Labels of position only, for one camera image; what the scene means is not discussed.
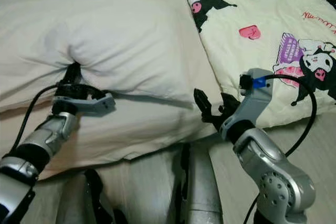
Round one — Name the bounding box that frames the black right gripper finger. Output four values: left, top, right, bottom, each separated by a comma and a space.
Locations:
193, 88, 215, 123
220, 93, 242, 112

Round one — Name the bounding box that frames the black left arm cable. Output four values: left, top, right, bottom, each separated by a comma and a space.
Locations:
19, 83, 85, 156

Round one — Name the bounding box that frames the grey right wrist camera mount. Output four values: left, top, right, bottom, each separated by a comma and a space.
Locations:
219, 68, 275, 142

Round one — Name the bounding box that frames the silver right robot leg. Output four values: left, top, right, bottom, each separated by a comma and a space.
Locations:
181, 142, 225, 224

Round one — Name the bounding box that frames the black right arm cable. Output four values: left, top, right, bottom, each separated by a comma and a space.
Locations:
243, 74, 319, 224

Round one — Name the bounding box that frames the white pillow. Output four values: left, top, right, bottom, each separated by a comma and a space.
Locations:
0, 0, 196, 115

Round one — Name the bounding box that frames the cream cartoon print blanket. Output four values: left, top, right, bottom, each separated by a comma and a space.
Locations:
178, 0, 336, 130

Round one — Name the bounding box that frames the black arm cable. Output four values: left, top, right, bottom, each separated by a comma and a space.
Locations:
19, 83, 85, 156
243, 74, 319, 224

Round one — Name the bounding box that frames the silver left robot leg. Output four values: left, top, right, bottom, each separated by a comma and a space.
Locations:
39, 148, 185, 224

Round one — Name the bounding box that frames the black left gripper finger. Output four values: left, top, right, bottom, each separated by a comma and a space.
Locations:
65, 62, 82, 84

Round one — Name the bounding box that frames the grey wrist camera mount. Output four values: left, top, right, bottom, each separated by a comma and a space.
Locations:
52, 91, 116, 118
219, 68, 275, 142

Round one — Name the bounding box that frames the silver robot leg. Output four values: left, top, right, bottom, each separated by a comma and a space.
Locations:
181, 142, 225, 224
39, 148, 185, 224

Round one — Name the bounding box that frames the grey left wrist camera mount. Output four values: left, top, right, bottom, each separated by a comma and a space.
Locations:
52, 91, 116, 118

